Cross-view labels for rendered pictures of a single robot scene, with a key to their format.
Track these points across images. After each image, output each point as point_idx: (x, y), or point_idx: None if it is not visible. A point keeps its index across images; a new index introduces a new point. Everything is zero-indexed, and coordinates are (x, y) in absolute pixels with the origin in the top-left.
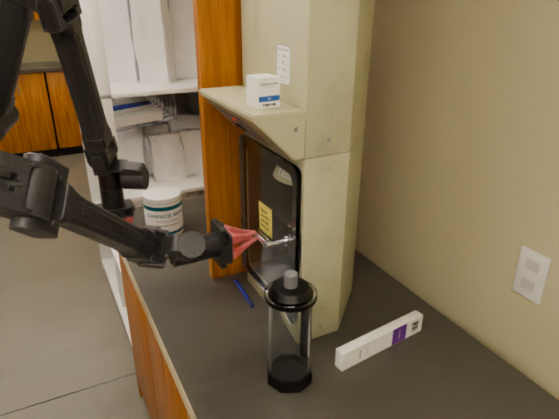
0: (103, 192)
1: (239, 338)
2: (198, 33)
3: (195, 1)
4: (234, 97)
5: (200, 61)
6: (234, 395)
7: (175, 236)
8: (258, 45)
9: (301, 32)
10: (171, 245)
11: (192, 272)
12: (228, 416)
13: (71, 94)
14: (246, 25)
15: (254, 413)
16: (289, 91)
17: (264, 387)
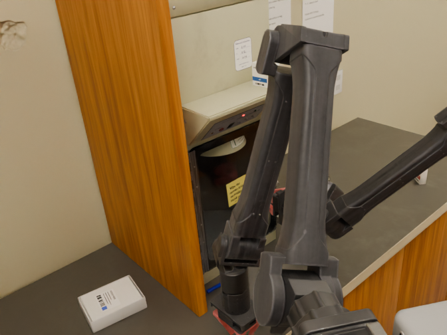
0: (249, 288)
1: (287, 267)
2: (176, 68)
3: (170, 34)
4: (242, 96)
5: (180, 98)
6: (342, 254)
7: (336, 185)
8: (205, 54)
9: (262, 22)
10: (341, 191)
11: (198, 332)
12: (360, 251)
13: (281, 167)
14: (182, 43)
15: (349, 242)
16: (251, 70)
17: (326, 243)
